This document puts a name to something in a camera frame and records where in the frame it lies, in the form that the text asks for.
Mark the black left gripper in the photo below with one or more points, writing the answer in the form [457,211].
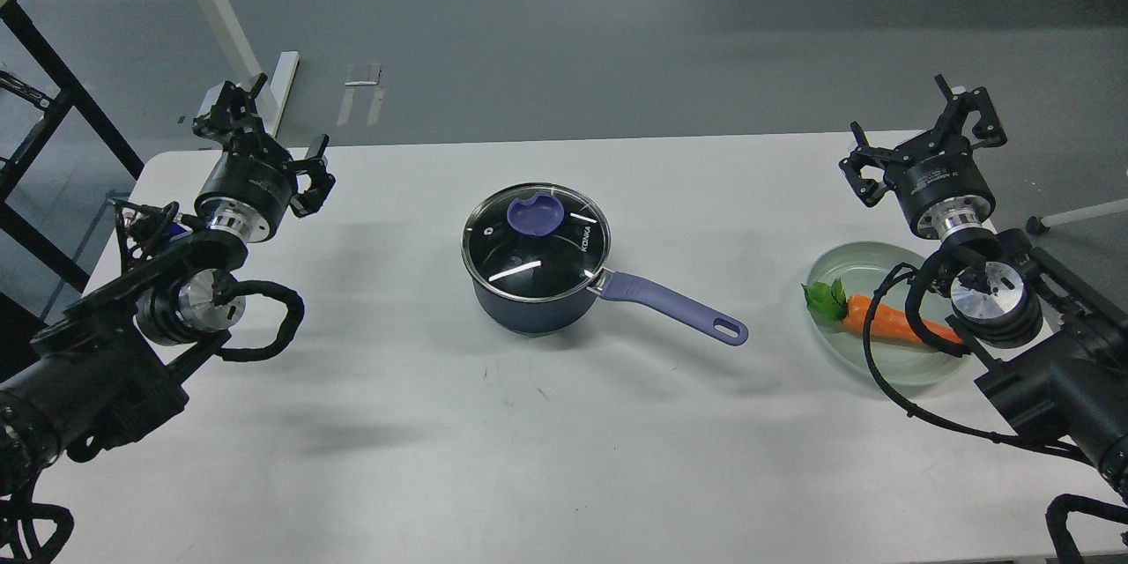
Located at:
[253,169]

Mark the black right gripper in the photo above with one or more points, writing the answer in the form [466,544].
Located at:
[925,173]

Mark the glass pot lid blue knob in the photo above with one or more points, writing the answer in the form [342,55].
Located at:
[535,242]

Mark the blue saucepan with handle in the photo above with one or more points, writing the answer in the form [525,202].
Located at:
[540,317]

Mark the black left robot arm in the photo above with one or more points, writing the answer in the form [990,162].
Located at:
[113,370]

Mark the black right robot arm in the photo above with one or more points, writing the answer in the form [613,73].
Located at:
[1052,347]

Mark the white stand leg with wheel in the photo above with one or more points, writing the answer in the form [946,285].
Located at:
[1037,225]

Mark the light green plate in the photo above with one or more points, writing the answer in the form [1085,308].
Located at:
[862,266]

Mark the orange toy carrot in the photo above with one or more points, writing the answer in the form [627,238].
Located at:
[830,301]

